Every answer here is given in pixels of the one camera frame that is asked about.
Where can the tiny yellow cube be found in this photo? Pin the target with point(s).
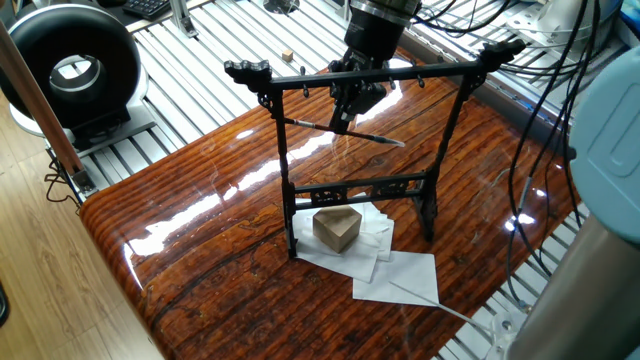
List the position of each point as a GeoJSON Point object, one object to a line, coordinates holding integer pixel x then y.
{"type": "Point", "coordinates": [287, 53]}

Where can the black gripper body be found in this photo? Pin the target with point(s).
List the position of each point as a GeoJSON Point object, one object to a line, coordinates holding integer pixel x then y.
{"type": "Point", "coordinates": [372, 36]}

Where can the black metal pen rack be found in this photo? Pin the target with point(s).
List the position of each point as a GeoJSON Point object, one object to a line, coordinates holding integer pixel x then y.
{"type": "Point", "coordinates": [355, 188]}

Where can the brown wooden pole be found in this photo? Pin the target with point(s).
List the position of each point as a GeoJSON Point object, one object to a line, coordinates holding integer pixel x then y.
{"type": "Point", "coordinates": [40, 100]}

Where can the thin calligraphy brush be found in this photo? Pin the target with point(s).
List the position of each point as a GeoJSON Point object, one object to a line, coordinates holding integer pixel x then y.
{"type": "Point", "coordinates": [310, 125]}

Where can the black keyboard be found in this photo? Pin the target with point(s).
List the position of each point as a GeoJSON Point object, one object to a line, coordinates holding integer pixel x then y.
{"type": "Point", "coordinates": [150, 8]}

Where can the black round duct fan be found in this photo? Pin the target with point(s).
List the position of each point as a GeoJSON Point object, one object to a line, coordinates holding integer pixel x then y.
{"type": "Point", "coordinates": [30, 50]}

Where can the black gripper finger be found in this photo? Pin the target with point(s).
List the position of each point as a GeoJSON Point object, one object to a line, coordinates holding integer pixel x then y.
{"type": "Point", "coordinates": [366, 92]}
{"type": "Point", "coordinates": [342, 100]}

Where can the grey robot base column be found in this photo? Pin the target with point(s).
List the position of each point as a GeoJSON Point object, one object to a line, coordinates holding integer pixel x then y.
{"type": "Point", "coordinates": [565, 18]}

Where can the large wooden block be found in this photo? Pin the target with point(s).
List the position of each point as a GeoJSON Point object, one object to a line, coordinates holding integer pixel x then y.
{"type": "Point", "coordinates": [336, 228]}

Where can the white paper sheet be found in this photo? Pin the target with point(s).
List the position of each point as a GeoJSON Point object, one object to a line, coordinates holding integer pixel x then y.
{"type": "Point", "coordinates": [400, 280]}
{"type": "Point", "coordinates": [380, 232]}
{"type": "Point", "coordinates": [305, 245]}

